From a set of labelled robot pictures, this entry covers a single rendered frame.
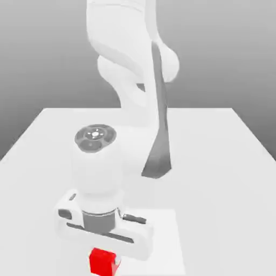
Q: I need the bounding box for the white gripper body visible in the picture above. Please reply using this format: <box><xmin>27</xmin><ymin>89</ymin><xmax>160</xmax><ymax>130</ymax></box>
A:
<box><xmin>54</xmin><ymin>216</ymin><xmax>154</xmax><ymax>261</ymax></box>

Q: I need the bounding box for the small red cube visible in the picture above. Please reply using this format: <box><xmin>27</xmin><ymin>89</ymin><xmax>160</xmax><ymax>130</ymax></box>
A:
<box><xmin>88</xmin><ymin>247</ymin><xmax>121</xmax><ymax>276</ymax></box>

